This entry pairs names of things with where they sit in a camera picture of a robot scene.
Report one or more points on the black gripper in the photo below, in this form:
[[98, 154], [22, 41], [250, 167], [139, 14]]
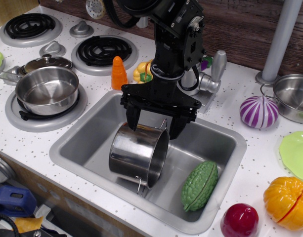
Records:
[[163, 97]]

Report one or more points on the steel pot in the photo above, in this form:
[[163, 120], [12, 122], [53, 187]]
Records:
[[139, 156], [48, 90]]

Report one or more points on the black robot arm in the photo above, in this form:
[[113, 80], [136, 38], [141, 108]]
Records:
[[178, 26]]

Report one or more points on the grey metal sink basin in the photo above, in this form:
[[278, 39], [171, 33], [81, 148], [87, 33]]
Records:
[[84, 150]]

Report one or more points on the steel pot on burner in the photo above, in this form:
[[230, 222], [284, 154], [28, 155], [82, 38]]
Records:
[[48, 90]]

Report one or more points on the steel pot lid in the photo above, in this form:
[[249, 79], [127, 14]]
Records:
[[45, 61]]

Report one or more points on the yellow toy pepper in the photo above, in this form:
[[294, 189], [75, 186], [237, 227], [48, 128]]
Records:
[[142, 73]]

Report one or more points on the orange toy carrot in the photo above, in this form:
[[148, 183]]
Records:
[[118, 74]]

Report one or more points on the silver toy faucet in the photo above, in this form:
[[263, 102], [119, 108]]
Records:
[[203, 85]]

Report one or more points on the purple toy eggplant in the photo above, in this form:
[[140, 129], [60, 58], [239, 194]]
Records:
[[206, 62]]

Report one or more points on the green toy bitter melon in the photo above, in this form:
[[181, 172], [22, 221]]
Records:
[[199, 186]]

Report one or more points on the back right black burner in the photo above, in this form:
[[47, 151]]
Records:
[[94, 56]]

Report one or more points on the black burner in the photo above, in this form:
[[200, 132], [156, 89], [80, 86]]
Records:
[[94, 56], [30, 30]]

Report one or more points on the purple striped toy onion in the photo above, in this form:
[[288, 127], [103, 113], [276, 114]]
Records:
[[259, 112]]

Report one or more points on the upper grey stove knob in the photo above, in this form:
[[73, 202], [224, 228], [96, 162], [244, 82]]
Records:
[[81, 30]]

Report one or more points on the grey stove knob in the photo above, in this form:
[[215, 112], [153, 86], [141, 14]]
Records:
[[81, 30], [53, 48]]

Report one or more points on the lower grey stove knob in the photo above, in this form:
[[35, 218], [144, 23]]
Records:
[[53, 48]]

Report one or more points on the white round strainer disc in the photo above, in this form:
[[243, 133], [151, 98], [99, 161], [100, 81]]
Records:
[[95, 8]]

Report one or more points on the red toy apple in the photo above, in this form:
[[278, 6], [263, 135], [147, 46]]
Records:
[[240, 220]]

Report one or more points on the steel bowl at right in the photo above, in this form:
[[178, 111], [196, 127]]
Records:
[[288, 95]]

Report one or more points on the light green plastic plate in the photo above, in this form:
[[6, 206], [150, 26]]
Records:
[[291, 152]]

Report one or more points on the orange toy pumpkin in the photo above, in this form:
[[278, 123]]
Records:
[[283, 201]]

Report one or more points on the back left black burner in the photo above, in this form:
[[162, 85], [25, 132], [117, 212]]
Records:
[[30, 30]]

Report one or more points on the grey vertical pole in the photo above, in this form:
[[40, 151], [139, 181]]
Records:
[[282, 35]]

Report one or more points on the silver oven knob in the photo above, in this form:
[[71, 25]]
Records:
[[6, 172]]

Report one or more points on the blue clamp tool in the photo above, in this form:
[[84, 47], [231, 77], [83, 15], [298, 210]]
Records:
[[17, 202]]

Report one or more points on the yellow cloth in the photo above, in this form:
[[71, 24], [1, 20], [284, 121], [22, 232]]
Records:
[[27, 224]]

